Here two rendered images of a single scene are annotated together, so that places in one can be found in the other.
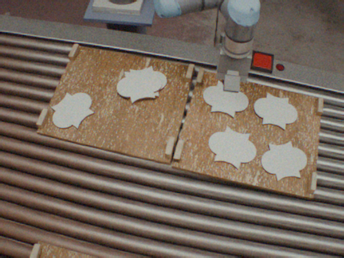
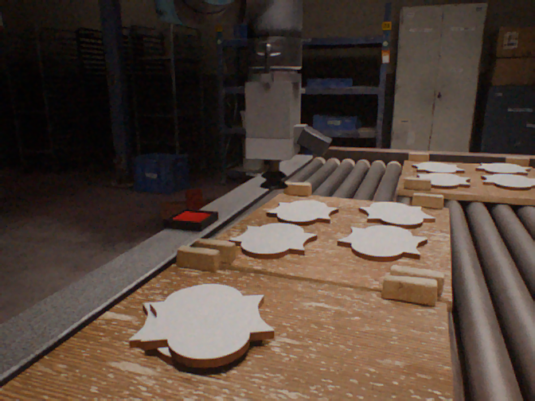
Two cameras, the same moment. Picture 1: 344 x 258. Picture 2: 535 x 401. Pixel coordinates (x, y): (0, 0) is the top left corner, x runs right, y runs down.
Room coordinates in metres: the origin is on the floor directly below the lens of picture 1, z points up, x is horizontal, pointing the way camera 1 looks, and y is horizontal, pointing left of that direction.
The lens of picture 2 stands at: (0.65, 0.49, 1.18)
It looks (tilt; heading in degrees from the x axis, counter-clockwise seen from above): 15 degrees down; 279
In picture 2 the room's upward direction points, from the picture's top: straight up
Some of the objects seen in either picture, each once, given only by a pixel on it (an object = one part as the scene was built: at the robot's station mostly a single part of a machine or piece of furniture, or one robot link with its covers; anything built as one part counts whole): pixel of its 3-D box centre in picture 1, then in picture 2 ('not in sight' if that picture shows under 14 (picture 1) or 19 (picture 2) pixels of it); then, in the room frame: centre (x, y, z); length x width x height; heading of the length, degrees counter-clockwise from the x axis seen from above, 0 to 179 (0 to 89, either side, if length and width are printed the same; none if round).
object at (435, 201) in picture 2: (312, 183); (427, 200); (0.46, -0.40, 0.95); 0.06 x 0.02 x 0.03; 167
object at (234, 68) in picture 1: (232, 64); (289, 114); (0.71, -0.15, 1.13); 0.12 x 0.09 x 0.16; 175
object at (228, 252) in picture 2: (200, 76); (214, 250); (0.81, -0.08, 0.95); 0.06 x 0.02 x 0.03; 167
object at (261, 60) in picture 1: (262, 62); (192, 219); (0.91, -0.29, 0.92); 0.06 x 0.06 x 0.01; 80
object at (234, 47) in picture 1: (236, 38); (274, 56); (0.74, -0.15, 1.21); 0.08 x 0.08 x 0.05
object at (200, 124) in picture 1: (253, 131); (338, 233); (0.63, -0.24, 0.93); 0.41 x 0.35 x 0.02; 77
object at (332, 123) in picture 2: not in sight; (337, 122); (0.59, -4.73, 0.72); 0.50 x 0.38 x 0.16; 167
